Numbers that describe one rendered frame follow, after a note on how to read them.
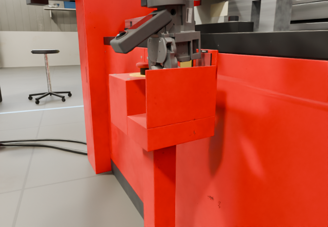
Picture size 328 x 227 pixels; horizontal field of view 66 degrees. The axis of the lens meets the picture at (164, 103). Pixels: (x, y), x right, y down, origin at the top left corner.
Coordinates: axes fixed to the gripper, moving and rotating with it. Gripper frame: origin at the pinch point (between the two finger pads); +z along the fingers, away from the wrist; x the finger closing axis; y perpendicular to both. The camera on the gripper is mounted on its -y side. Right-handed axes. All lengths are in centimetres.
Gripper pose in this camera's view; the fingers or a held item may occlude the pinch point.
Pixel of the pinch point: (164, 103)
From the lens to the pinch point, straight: 52.2
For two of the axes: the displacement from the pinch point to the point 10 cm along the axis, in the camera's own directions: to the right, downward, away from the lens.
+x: -5.1, -2.1, 8.4
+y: 8.6, -2.1, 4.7
